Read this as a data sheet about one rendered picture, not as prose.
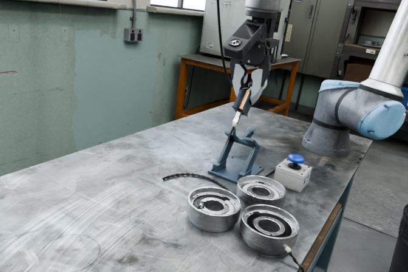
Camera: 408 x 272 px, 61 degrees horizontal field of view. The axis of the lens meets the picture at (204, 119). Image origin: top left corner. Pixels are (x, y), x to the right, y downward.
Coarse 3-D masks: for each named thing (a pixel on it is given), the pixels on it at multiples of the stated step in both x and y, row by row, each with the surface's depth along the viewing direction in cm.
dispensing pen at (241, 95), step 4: (248, 84) 82; (252, 84) 82; (248, 88) 82; (240, 92) 81; (244, 92) 80; (240, 96) 80; (244, 96) 80; (236, 100) 80; (240, 100) 80; (236, 104) 80; (240, 104) 80; (236, 108) 80; (236, 112) 81; (240, 112) 81; (236, 116) 80; (240, 116) 81; (236, 120) 80; (232, 124) 80; (236, 124) 80; (232, 128) 80; (228, 136) 80
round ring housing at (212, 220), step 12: (192, 192) 69; (204, 192) 71; (216, 192) 72; (228, 192) 71; (192, 204) 67; (216, 204) 69; (240, 204) 67; (192, 216) 64; (204, 216) 62; (216, 216) 62; (228, 216) 63; (204, 228) 64; (216, 228) 64; (228, 228) 65
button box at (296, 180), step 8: (288, 160) 89; (280, 168) 84; (288, 168) 84; (296, 168) 84; (304, 168) 86; (280, 176) 84; (288, 176) 83; (296, 176) 82; (304, 176) 82; (288, 184) 84; (296, 184) 83; (304, 184) 84
